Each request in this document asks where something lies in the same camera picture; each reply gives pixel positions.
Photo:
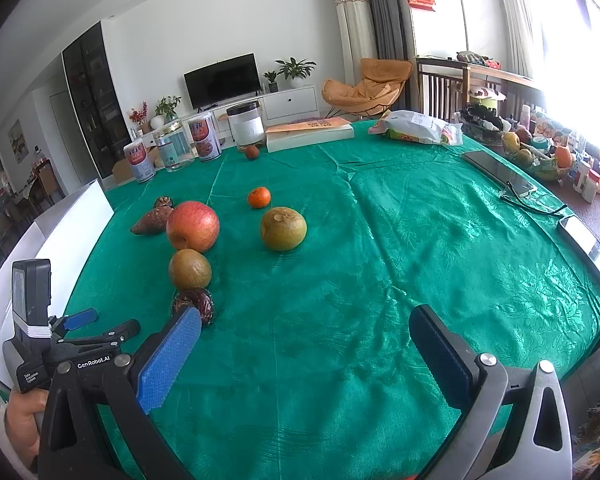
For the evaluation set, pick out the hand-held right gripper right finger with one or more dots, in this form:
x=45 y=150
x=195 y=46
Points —
x=440 y=355

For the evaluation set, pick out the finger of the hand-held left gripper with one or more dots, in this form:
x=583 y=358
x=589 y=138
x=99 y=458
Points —
x=122 y=331
x=81 y=318

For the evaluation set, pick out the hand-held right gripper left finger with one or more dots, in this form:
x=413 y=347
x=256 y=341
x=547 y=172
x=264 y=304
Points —
x=170 y=357

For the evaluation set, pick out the small reddish brown fruit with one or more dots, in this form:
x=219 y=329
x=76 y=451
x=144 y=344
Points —
x=251 y=152

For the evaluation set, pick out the person's left hand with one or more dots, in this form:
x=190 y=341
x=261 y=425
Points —
x=22 y=415

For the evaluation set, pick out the white foam board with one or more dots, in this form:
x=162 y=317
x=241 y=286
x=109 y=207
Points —
x=45 y=260

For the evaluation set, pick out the small brown pear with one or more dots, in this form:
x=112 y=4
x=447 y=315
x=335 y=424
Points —
x=190 y=270

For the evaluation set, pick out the green tablecloth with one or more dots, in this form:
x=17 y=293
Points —
x=355 y=285

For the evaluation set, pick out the brown sweet potato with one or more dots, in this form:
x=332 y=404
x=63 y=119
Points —
x=150 y=220

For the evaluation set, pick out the red apple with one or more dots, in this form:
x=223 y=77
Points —
x=192 y=227

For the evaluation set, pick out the cardboard box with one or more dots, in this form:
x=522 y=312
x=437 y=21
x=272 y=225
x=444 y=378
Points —
x=122 y=170

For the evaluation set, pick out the small white red can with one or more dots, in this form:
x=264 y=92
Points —
x=139 y=162

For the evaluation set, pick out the large brown pear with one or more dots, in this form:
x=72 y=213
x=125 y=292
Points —
x=283 y=229

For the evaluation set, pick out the eyeglasses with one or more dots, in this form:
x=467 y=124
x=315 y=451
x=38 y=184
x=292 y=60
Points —
x=530 y=203

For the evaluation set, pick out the white flat panel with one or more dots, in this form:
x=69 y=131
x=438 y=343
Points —
x=585 y=247

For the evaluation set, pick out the orange tangerine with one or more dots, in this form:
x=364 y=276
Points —
x=259 y=197

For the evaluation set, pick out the clear jar teal label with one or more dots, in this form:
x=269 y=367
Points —
x=172 y=147

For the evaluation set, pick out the black smartphone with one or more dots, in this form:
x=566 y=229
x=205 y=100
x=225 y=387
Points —
x=497 y=167

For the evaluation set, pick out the large white red can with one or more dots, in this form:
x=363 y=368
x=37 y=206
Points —
x=202 y=137

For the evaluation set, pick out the dark display cabinet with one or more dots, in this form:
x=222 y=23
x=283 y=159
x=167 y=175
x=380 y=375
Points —
x=95 y=100

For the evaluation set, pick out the round white vase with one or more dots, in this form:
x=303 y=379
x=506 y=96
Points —
x=157 y=121

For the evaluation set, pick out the red flower bouquet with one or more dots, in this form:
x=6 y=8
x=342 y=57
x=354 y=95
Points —
x=139 y=115

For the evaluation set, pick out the fruit bowl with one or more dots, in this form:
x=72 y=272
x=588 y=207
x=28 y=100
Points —
x=540 y=160

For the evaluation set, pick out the green leafy plant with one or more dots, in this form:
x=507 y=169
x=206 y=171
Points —
x=167 y=107

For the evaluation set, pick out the white plastic bag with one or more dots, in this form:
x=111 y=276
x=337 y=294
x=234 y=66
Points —
x=415 y=127

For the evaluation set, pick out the clear jar black lid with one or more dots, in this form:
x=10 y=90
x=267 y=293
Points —
x=245 y=127

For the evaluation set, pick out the flat white orange box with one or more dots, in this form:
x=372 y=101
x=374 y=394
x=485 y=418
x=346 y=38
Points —
x=310 y=132

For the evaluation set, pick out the television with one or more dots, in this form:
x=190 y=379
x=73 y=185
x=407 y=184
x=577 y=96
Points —
x=222 y=80

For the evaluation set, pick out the orange lounge chair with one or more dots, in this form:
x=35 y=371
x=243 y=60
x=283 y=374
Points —
x=367 y=87

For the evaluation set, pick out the white tv cabinet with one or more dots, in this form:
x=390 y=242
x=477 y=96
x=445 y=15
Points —
x=290 y=102

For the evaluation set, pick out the small potted plant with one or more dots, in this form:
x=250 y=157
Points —
x=271 y=80

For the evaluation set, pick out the large potted plant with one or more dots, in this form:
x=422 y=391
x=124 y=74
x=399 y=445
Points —
x=295 y=72

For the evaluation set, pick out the standing air conditioner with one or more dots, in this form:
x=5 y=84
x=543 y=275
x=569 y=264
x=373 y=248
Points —
x=352 y=30

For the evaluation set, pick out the grey curtain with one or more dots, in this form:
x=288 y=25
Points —
x=380 y=10

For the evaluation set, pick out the white sheer curtain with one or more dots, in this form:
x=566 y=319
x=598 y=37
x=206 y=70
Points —
x=515 y=10

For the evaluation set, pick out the wall picture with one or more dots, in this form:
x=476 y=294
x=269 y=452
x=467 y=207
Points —
x=17 y=140

